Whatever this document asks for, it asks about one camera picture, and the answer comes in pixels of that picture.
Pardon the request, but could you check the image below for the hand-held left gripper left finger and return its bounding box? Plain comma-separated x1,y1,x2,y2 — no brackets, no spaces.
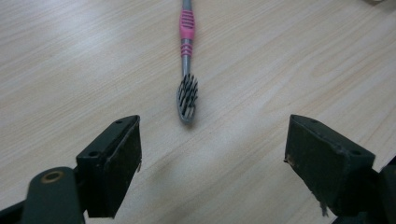
76,115,143,218

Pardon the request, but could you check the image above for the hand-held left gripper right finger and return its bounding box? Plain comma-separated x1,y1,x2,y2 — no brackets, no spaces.
283,114,376,217

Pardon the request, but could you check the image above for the pink and grey toothbrush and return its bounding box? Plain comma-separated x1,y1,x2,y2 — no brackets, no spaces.
176,0,199,125

